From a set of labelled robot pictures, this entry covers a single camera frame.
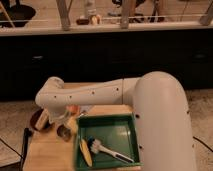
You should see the black table clamp handle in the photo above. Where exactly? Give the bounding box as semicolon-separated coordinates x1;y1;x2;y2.
20;128;32;171

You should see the small metal cup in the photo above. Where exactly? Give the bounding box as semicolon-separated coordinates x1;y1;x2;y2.
57;125;71;141

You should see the beige sponge block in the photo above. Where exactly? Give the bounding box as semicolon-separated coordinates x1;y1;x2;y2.
35;109;49;131

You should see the green plastic tray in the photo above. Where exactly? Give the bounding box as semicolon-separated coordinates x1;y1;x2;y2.
74;114;140;171

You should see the white dish brush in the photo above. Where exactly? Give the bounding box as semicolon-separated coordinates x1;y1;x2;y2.
88;138;134;163

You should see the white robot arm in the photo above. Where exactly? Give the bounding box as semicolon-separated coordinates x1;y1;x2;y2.
35;71;197;171

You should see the dark brown bowl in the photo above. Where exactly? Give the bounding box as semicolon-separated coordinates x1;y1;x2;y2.
30;109;51;132

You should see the wooden board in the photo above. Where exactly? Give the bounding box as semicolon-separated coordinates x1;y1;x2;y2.
22;82;143;171

